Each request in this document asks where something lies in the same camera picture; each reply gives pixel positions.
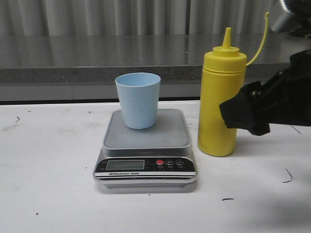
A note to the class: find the yellow squeeze bottle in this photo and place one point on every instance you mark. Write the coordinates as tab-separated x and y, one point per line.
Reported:
223	75

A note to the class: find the light blue plastic cup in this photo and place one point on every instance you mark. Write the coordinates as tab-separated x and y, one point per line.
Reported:
138	95

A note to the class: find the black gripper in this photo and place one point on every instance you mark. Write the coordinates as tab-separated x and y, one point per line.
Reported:
284	99

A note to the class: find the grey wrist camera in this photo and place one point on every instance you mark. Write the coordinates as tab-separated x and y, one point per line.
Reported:
290	15

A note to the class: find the silver electronic kitchen scale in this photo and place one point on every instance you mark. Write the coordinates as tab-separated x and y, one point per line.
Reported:
155	160

